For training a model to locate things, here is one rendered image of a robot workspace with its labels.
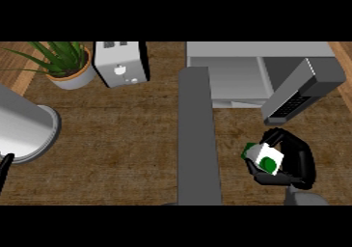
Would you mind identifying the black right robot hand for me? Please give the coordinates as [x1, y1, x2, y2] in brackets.
[245, 127, 319, 190]

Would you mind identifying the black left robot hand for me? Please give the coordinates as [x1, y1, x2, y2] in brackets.
[0, 149, 17, 205]

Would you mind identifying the white green milk carton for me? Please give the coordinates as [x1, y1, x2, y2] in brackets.
[240, 142, 286, 177]

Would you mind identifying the dark grey microwave door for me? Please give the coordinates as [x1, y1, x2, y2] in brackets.
[177, 66, 224, 206]

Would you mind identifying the grey microwave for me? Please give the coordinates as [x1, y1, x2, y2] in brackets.
[186, 41, 348, 126]

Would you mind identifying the large grey cylinder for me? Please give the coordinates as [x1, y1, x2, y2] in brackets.
[0, 79, 63, 165]

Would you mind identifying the green potted plant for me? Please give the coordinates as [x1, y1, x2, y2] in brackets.
[0, 41, 99, 91]

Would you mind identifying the silver toaster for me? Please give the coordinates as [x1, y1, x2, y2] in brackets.
[93, 41, 152, 89]

